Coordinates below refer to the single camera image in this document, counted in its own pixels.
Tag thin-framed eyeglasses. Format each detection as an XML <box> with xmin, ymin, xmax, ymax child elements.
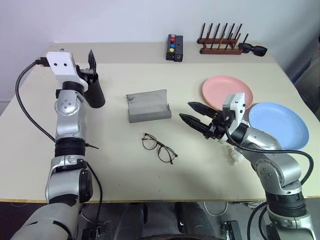
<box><xmin>141</xmin><ymin>133</ymin><xmax>179</xmax><ymax>166</ymax></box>

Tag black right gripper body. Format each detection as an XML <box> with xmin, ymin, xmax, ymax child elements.
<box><xmin>202</xmin><ymin>109</ymin><xmax>235</xmax><ymax>141</ymax></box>

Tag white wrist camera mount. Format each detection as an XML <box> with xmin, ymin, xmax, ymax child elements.
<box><xmin>222</xmin><ymin>92</ymin><xmax>246</xmax><ymax>142</ymax></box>
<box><xmin>46</xmin><ymin>51</ymin><xmax>89</xmax><ymax>91</ymax></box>

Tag dark rounded shape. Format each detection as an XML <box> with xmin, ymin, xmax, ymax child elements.
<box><xmin>174</xmin><ymin>201</ymin><xmax>216</xmax><ymax>240</ymax></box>

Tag grey open glasses case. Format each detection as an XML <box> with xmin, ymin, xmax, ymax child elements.
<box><xmin>125</xmin><ymin>88</ymin><xmax>173</xmax><ymax>124</ymax></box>

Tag pink plate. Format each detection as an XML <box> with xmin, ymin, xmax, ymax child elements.
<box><xmin>201</xmin><ymin>75</ymin><xmax>254</xmax><ymax>111</ymax></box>

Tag brown wooden plate rack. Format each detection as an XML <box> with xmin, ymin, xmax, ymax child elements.
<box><xmin>196</xmin><ymin>22</ymin><xmax>250</xmax><ymax>55</ymax></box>

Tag white crumpled tissue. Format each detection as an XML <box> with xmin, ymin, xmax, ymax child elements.
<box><xmin>218</xmin><ymin>138</ymin><xmax>245</xmax><ymax>166</ymax></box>

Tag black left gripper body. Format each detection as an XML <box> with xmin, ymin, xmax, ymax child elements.
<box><xmin>75</xmin><ymin>64</ymin><xmax>99</xmax><ymax>85</ymax></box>

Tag thin white cable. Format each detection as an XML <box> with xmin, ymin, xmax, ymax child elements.
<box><xmin>203</xmin><ymin>199</ymin><xmax>229</xmax><ymax>216</ymax></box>

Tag blue plate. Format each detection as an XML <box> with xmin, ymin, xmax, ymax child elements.
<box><xmin>248</xmin><ymin>101</ymin><xmax>310</xmax><ymax>151</ymax></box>

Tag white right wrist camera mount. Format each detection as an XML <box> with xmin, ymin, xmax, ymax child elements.
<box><xmin>222</xmin><ymin>92</ymin><xmax>246</xmax><ymax>142</ymax></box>

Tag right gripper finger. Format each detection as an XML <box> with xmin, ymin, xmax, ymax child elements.
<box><xmin>179</xmin><ymin>112</ymin><xmax>213</xmax><ymax>135</ymax></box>
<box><xmin>187</xmin><ymin>101</ymin><xmax>218</xmax><ymax>117</ymax></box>

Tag small black device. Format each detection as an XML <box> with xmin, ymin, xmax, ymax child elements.
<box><xmin>81</xmin><ymin>223</ymin><xmax>106</xmax><ymax>240</ymax></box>
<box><xmin>221</xmin><ymin>219</ymin><xmax>241</xmax><ymax>240</ymax></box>

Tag black box with coloured buttons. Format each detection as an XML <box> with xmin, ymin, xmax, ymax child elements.
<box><xmin>165</xmin><ymin>34</ymin><xmax>177</xmax><ymax>61</ymax></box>

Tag black sunglasses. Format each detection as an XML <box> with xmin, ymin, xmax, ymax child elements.
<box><xmin>237</xmin><ymin>42</ymin><xmax>269</xmax><ymax>58</ymax></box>

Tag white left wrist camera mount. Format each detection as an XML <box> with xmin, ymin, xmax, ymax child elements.
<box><xmin>46</xmin><ymin>51</ymin><xmax>89</xmax><ymax>91</ymax></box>

